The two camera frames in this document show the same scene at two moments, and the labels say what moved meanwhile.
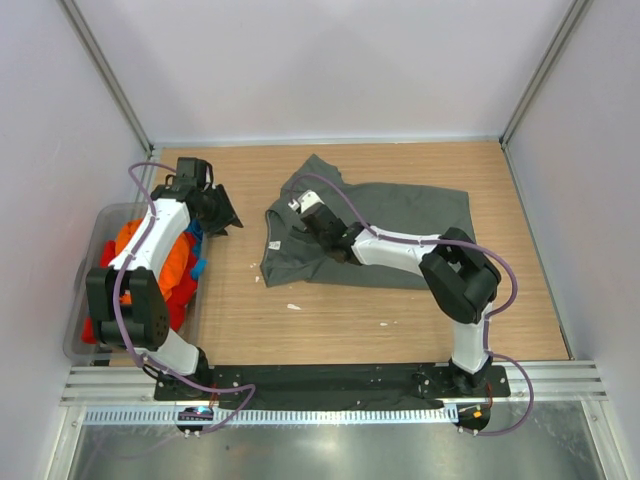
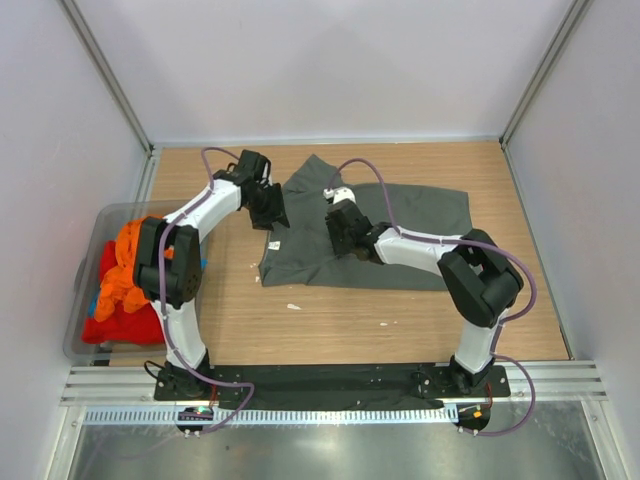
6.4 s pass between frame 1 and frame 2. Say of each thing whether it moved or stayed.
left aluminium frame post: stayed
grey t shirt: stayed
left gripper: moved
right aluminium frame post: stayed
